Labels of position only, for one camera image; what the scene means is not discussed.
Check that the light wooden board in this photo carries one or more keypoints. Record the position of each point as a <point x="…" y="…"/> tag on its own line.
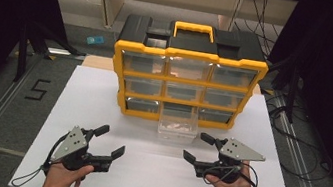
<point x="98" y="62"/>

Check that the clear plastic organizer drawer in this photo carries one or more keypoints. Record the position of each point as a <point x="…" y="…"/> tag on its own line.
<point x="177" y="132"/>

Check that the person's left hand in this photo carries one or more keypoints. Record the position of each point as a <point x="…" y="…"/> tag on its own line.
<point x="63" y="178"/>

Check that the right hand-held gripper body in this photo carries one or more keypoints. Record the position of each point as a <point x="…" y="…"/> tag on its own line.
<point x="239" y="151"/>

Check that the yellow black organizer cabinet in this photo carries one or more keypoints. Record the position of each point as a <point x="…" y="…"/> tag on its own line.
<point x="192" y="45"/>

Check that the blue card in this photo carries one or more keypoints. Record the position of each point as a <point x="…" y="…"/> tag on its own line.
<point x="95" y="40"/>

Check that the silver metal bar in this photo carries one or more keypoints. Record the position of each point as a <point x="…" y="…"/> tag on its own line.
<point x="59" y="51"/>

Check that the grid of clear drawers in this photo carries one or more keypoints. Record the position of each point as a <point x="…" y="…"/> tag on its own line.
<point x="144" y="63"/>

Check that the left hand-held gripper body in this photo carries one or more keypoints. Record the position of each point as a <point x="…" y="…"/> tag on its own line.
<point x="73" y="146"/>

